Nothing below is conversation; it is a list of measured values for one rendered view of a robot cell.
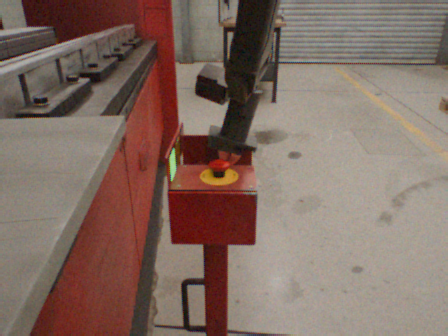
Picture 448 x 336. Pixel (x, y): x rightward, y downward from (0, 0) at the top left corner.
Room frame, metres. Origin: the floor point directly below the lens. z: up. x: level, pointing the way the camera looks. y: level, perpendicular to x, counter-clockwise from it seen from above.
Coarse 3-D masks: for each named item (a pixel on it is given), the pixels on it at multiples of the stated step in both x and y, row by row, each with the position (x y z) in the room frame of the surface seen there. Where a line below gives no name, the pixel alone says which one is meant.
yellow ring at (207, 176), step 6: (204, 174) 0.57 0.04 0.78; (210, 174) 0.57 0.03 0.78; (228, 174) 0.57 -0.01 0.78; (234, 174) 0.57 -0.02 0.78; (204, 180) 0.55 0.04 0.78; (210, 180) 0.55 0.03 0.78; (216, 180) 0.55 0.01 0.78; (222, 180) 0.55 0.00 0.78; (228, 180) 0.55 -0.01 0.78; (234, 180) 0.55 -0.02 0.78
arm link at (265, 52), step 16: (240, 0) 0.53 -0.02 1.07; (256, 0) 0.51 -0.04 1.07; (272, 0) 0.51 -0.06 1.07; (240, 16) 0.54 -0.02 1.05; (256, 16) 0.53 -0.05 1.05; (272, 16) 0.53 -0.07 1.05; (240, 32) 0.55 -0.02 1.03; (256, 32) 0.54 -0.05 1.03; (272, 32) 0.56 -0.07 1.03; (240, 48) 0.56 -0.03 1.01; (256, 48) 0.55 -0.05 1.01; (240, 64) 0.58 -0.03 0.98; (256, 64) 0.56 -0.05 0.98; (224, 80) 0.61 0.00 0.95; (256, 80) 0.58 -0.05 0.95
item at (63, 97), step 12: (60, 84) 0.79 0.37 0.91; (72, 84) 0.79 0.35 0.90; (84, 84) 0.81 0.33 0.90; (48, 96) 0.67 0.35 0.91; (60, 96) 0.67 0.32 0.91; (72, 96) 0.71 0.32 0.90; (24, 108) 0.58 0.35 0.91; (36, 108) 0.58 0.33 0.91; (48, 108) 0.59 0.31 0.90; (60, 108) 0.63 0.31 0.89
